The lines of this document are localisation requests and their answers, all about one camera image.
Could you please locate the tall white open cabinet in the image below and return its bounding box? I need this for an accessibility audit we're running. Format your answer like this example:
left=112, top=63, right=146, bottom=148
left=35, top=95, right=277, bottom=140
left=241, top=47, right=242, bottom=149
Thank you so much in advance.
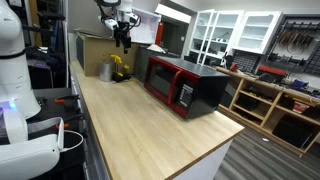
left=188, top=9, right=245, bottom=67

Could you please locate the large brown cardboard box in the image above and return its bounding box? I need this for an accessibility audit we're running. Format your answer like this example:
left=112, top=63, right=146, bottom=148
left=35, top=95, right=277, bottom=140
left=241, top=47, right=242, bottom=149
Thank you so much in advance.
left=75, top=28, right=141, bottom=78

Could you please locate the large black parts organizer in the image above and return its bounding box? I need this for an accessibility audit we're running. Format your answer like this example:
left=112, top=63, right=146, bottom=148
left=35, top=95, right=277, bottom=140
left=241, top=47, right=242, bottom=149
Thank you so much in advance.
left=304, top=45, right=320, bottom=77

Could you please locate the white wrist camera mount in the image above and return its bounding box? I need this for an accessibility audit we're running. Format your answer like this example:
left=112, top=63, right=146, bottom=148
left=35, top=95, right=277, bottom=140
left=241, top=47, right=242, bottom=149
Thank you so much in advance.
left=102, top=17, right=120, bottom=31

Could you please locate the wooden workbench shelf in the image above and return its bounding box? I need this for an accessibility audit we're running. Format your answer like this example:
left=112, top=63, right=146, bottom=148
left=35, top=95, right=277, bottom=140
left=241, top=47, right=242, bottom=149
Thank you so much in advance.
left=214, top=65, right=320, bottom=158

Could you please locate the red and white box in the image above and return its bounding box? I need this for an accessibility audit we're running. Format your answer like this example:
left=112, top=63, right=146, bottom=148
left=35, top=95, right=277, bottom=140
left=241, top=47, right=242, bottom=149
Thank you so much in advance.
left=292, top=101, right=311, bottom=115

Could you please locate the black pegboard with tools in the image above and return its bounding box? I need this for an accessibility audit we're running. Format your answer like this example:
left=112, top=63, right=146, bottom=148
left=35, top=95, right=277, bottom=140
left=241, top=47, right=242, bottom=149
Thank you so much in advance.
left=264, top=13, right=320, bottom=76

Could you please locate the red toolbox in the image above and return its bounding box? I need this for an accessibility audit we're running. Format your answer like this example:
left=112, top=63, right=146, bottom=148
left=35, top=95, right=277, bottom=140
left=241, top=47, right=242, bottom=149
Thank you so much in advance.
left=256, top=65, right=288, bottom=84

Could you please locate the white wall cabinet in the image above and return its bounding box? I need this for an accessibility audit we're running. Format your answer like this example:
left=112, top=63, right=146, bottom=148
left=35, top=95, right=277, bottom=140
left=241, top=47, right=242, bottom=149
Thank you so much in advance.
left=232, top=10, right=284, bottom=56

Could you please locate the blue tool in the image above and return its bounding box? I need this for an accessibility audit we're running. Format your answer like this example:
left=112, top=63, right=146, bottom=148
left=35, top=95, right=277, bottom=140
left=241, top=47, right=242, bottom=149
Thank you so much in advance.
left=289, top=78, right=310, bottom=91

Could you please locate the black equipment rack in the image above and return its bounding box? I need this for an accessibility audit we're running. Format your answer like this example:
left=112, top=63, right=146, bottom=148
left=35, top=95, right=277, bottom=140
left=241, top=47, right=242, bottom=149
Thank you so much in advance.
left=18, top=0, right=69, bottom=90

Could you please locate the red fire extinguisher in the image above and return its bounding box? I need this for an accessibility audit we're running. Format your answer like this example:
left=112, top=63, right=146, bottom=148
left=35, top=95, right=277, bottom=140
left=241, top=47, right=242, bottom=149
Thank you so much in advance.
left=155, top=21, right=165, bottom=47

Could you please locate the orange handled black clamp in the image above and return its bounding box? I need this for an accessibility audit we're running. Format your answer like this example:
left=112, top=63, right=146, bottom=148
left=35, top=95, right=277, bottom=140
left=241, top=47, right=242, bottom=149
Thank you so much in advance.
left=54, top=114, right=85, bottom=131
left=54, top=94, right=81, bottom=110

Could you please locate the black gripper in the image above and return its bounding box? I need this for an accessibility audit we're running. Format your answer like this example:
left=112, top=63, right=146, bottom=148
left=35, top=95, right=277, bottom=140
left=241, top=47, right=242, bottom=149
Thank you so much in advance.
left=113, top=20, right=133, bottom=55

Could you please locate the clear plastic storage bin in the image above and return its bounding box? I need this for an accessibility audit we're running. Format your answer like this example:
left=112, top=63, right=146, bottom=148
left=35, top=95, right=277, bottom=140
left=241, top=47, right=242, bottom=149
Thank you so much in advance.
left=128, top=7, right=162, bottom=45

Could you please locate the red and black microwave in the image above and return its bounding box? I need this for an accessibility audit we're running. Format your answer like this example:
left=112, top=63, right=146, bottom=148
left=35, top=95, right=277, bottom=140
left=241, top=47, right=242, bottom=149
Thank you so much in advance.
left=143, top=55, right=231, bottom=120

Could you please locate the small black parts organizer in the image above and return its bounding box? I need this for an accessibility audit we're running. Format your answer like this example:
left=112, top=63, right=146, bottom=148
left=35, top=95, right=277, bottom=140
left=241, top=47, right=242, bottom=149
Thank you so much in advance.
left=232, top=51, right=263, bottom=75

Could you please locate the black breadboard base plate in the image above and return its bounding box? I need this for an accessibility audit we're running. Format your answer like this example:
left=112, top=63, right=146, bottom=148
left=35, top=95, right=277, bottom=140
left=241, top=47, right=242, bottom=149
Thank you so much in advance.
left=25, top=87, right=88, bottom=180

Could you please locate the red microwave door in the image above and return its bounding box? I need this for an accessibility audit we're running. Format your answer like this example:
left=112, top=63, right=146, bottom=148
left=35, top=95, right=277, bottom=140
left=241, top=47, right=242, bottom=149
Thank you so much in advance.
left=143, top=55, right=183, bottom=108

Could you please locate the white cable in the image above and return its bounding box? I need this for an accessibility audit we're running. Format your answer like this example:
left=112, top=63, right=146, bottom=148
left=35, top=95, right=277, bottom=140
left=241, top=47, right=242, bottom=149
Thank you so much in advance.
left=59, top=129, right=85, bottom=154

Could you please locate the yellow clamp tool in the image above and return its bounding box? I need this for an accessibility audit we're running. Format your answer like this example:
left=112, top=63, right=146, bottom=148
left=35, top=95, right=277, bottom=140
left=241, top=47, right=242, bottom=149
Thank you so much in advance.
left=110, top=54, right=132, bottom=83

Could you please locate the grey metal cylinder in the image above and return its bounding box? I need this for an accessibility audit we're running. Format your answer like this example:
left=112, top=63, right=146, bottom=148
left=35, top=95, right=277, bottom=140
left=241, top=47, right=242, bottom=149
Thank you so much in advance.
left=99, top=60, right=115, bottom=83

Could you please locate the large black bin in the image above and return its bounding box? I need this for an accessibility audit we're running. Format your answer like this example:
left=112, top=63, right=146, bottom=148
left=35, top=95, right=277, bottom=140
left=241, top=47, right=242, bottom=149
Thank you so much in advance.
left=271, top=114, right=315, bottom=150

